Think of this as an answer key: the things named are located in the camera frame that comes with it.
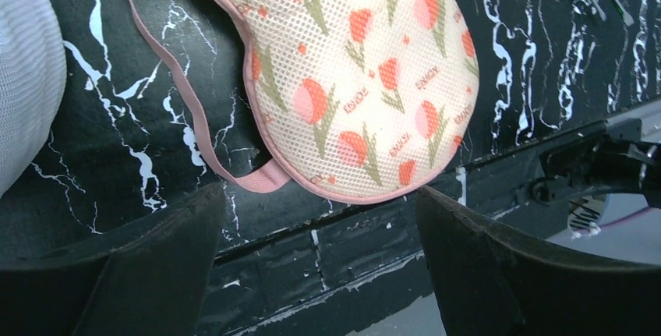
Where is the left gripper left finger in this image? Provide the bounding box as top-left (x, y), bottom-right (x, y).
top-left (1, 183), bottom-right (225, 335)

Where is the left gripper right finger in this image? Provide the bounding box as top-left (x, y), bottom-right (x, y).
top-left (415, 186), bottom-right (660, 335)

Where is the floral mesh laundry bag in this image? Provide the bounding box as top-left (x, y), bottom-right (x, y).
top-left (115, 0), bottom-right (480, 206)

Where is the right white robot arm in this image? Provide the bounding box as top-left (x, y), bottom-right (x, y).
top-left (529, 136), bottom-right (660, 208)

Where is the white round mesh laundry bag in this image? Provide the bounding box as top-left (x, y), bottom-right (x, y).
top-left (1, 0), bottom-right (67, 193)

